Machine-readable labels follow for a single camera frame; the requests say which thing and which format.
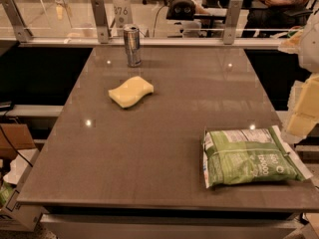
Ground white numbered post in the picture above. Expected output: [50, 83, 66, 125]
[113, 0, 133, 37]

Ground middle metal glass bracket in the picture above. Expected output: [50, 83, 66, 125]
[91, 0, 111, 44]

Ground right metal glass bracket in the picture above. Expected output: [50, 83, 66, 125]
[222, 0, 243, 45]

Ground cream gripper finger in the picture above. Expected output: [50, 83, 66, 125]
[278, 30, 303, 54]
[284, 74, 319, 138]

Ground metal glass bracket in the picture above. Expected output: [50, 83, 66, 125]
[0, 0, 33, 43]
[222, 0, 243, 45]
[91, 0, 111, 44]

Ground yellow sponge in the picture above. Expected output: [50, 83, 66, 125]
[109, 76, 154, 109]

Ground cardboard box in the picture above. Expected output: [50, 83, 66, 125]
[0, 123, 36, 160]

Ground silver redbull can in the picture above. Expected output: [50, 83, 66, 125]
[124, 24, 142, 67]

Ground green jalapeno chip bag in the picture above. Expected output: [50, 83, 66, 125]
[202, 125, 313, 188]

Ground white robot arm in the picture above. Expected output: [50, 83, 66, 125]
[278, 11, 319, 143]

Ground black cable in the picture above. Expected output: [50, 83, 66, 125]
[0, 112, 34, 168]

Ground seated person dark clothes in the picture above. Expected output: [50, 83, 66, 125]
[241, 0, 309, 38]

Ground black VR headset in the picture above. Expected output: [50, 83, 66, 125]
[166, 0, 195, 21]

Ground left metal glass bracket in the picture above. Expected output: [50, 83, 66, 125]
[0, 0, 33, 43]

